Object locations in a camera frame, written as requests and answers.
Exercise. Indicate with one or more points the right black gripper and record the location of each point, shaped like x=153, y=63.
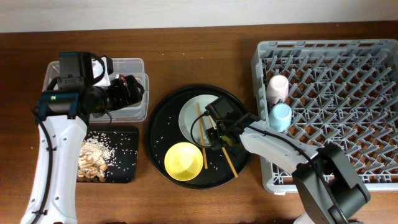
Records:
x=215, y=142

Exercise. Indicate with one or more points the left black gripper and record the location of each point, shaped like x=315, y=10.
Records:
x=123, y=99

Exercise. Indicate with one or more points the wooden chopstick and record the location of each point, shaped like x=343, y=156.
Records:
x=202, y=138
x=225, y=152

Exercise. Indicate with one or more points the grey round plate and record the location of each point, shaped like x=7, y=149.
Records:
x=189, y=113

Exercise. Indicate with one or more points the blue cup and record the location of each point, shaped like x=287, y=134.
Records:
x=280, y=117

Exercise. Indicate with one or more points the pink cup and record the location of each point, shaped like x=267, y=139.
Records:
x=277, y=89

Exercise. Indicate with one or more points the yellow bowl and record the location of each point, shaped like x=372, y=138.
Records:
x=183, y=161

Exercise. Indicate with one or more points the food scraps pile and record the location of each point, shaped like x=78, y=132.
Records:
x=95, y=160

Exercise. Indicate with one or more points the gold brown snack wrapper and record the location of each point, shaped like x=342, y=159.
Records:
x=121, y=82

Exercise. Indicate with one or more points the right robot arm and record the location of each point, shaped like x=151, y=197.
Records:
x=330, y=189

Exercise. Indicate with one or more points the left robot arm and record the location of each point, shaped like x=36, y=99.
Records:
x=52, y=199

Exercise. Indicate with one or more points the grey dishwasher rack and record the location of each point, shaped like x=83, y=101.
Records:
x=340, y=91

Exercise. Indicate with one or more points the clear plastic storage bin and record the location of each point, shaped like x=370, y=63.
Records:
x=83, y=89

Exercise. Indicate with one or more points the black rectangular tray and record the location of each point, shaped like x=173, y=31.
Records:
x=125, y=141

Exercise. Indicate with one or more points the round black serving tray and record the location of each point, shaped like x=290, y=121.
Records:
x=163, y=132

